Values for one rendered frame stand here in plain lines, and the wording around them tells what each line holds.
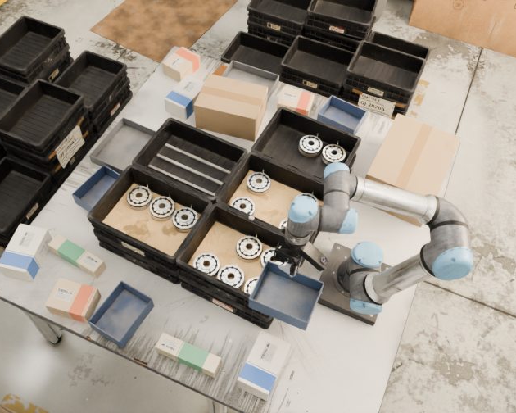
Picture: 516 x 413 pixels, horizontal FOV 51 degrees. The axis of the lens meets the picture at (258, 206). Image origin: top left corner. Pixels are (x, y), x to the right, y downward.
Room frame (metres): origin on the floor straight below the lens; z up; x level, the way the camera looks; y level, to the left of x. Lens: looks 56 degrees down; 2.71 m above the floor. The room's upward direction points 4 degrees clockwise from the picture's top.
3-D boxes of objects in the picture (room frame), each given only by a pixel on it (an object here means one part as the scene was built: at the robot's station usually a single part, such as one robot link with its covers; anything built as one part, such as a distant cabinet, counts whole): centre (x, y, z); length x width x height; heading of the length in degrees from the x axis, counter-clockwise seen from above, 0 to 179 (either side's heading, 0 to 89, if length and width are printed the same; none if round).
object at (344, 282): (0.99, -0.41, 0.80); 0.15 x 0.15 x 0.10
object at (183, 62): (2.17, 0.45, 0.74); 0.16 x 0.12 x 0.07; 148
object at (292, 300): (0.74, -0.11, 1.10); 0.20 x 0.15 x 0.07; 70
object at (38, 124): (1.91, 1.18, 0.37); 0.40 x 0.30 x 0.45; 159
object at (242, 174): (1.25, -0.07, 0.87); 0.40 x 0.30 x 0.11; 66
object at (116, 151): (1.60, 0.64, 0.73); 0.27 x 0.20 x 0.05; 156
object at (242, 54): (2.72, 0.07, 0.26); 0.40 x 0.30 x 0.23; 70
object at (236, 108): (1.85, 0.16, 0.78); 0.30 x 0.22 x 0.16; 78
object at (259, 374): (0.61, -0.06, 0.75); 0.20 x 0.12 x 0.09; 158
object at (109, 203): (1.13, 0.42, 0.87); 0.40 x 0.30 x 0.11; 66
